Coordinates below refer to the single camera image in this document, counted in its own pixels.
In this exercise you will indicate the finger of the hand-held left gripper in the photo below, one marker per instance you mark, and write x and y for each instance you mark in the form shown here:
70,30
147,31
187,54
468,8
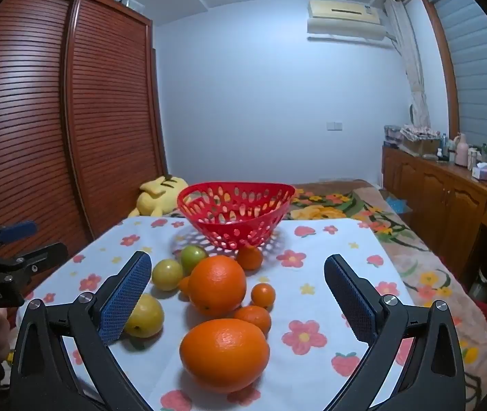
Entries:
44,259
16,231

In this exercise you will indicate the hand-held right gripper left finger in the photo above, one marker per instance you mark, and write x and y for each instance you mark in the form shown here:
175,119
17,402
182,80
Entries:
125,299

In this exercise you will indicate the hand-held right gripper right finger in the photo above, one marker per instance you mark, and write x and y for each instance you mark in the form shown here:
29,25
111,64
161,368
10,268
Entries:
350,299

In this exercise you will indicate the yellow-green round fruit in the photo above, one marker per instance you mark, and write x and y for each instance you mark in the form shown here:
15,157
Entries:
147,314
167,274

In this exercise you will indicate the small tangerine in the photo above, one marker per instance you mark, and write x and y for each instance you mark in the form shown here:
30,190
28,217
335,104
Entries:
184,285
249,259
255,319
263,295

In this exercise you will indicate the green round fruit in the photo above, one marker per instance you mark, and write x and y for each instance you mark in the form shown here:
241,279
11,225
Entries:
192,257

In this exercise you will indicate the large orange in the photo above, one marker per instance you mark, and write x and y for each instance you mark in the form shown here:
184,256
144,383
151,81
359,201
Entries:
224,353
217,284

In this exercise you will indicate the red perforated plastic basket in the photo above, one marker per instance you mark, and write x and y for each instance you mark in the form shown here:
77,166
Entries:
226,231

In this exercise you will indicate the white floral tablecloth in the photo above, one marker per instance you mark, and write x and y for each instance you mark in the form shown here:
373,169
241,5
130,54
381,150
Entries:
311,265

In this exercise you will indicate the floral bed blanket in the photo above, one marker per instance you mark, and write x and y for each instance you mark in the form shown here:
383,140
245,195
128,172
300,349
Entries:
418,257

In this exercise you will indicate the yellow plush toy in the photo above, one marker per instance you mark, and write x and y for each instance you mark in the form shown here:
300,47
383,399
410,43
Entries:
153,199

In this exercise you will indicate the blue bag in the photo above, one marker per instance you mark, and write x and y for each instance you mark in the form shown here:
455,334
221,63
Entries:
398,204

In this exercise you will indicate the dark trash can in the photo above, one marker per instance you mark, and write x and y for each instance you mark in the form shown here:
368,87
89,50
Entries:
485,284

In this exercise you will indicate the wooden sideboard cabinet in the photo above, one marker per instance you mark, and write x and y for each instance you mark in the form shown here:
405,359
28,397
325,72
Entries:
440,197

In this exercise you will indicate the brown slatted wardrobe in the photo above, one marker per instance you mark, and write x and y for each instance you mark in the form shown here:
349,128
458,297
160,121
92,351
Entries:
98,115

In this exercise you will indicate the clear storage box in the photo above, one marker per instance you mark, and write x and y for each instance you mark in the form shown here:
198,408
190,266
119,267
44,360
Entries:
392,135

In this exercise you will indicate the cardboard box with cloths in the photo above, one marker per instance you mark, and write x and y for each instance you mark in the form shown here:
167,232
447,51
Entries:
418,141

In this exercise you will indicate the small white box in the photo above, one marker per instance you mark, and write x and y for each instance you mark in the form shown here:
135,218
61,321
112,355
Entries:
483,172

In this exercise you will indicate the pink bottle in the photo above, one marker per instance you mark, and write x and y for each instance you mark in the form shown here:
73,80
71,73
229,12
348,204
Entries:
462,152

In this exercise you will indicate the light patterned curtain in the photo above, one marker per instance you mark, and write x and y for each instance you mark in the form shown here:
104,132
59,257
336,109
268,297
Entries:
414,85

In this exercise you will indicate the grey window blind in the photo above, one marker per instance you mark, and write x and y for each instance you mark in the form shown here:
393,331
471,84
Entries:
483,94

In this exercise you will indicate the clear container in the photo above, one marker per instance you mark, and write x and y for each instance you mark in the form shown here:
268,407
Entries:
133,4

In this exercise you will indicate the white wall switch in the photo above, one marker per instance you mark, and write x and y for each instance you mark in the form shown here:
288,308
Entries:
335,126

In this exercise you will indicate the wooden window frame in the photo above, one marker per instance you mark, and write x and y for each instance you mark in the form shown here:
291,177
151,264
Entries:
442,60

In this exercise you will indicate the wall air conditioner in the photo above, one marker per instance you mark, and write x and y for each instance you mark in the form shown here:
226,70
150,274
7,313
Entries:
346,21

